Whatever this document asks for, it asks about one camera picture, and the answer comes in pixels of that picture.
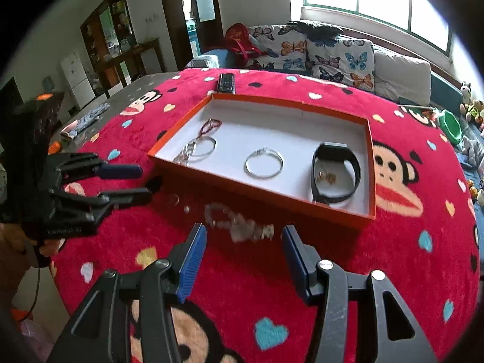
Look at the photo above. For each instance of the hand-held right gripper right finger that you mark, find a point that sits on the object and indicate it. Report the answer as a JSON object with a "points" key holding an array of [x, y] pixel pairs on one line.
{"points": [[293, 261]]}

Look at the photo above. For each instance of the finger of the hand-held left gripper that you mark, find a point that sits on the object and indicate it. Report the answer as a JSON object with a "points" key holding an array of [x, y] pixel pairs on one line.
{"points": [[121, 171], [128, 196]]}

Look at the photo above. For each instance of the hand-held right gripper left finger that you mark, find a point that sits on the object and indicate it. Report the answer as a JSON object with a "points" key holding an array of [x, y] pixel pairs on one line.
{"points": [[193, 261]]}

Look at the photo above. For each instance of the gold earrings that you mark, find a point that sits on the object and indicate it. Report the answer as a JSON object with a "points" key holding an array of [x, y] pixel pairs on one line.
{"points": [[328, 177]]}

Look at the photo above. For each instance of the silver bangle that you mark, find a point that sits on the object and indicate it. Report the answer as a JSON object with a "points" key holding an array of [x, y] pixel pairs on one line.
{"points": [[211, 147], [247, 168]]}

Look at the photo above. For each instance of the black wristband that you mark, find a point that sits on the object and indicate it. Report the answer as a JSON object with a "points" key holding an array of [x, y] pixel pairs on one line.
{"points": [[353, 166]]}

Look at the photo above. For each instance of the orange cardboard box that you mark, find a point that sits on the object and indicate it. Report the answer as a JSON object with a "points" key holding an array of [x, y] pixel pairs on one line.
{"points": [[287, 140]]}

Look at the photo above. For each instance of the person's left forearm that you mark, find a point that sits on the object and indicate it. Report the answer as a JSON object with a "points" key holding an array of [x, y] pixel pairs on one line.
{"points": [[13, 253]]}

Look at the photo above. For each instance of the person's left hand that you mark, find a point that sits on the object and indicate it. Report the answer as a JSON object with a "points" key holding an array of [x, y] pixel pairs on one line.
{"points": [[51, 248]]}

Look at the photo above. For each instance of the red monkey print blanket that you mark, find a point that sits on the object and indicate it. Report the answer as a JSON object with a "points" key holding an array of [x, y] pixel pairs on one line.
{"points": [[264, 310]]}

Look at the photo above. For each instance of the blue patterned cloth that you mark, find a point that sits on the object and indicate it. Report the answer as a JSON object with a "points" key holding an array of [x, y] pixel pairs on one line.
{"points": [[87, 119]]}

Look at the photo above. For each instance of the white fridge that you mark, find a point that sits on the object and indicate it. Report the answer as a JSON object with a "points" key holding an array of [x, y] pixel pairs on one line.
{"points": [[75, 79]]}

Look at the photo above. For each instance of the dark wooden cabinet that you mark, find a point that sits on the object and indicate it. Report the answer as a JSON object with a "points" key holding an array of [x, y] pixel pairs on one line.
{"points": [[113, 45]]}

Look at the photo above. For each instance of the black remote control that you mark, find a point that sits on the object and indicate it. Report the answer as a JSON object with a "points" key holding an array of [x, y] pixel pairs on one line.
{"points": [[225, 83]]}

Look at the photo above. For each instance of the dark wooden door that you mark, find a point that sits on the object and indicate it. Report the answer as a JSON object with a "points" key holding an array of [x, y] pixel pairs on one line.
{"points": [[174, 26]]}

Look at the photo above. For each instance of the red bag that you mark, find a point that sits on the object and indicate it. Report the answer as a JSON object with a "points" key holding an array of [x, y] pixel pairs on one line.
{"points": [[240, 41]]}

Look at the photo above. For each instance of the butterfly print cushion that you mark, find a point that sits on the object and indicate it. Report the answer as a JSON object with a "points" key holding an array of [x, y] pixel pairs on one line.
{"points": [[340, 62], [279, 47]]}

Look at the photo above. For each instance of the green bowl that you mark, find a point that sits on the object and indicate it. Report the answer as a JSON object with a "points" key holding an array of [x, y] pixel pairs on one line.
{"points": [[450, 124]]}

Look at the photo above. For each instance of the grey plush toy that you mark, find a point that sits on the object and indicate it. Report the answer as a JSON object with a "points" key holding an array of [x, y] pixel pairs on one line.
{"points": [[472, 151]]}

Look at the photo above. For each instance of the white cushion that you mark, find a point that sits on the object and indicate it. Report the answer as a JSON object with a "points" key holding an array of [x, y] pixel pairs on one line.
{"points": [[402, 75]]}

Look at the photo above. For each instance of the blue sofa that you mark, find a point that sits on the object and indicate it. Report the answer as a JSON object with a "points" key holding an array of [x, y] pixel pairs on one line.
{"points": [[444, 89]]}

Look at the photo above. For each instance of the dark cloth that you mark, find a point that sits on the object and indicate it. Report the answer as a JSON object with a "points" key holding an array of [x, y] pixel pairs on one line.
{"points": [[314, 28]]}

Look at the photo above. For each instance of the brown plush bear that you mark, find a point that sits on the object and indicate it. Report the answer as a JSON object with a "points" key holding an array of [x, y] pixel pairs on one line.
{"points": [[474, 111]]}

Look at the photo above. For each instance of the black and white plush toy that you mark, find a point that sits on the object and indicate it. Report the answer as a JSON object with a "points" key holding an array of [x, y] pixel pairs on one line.
{"points": [[466, 92]]}

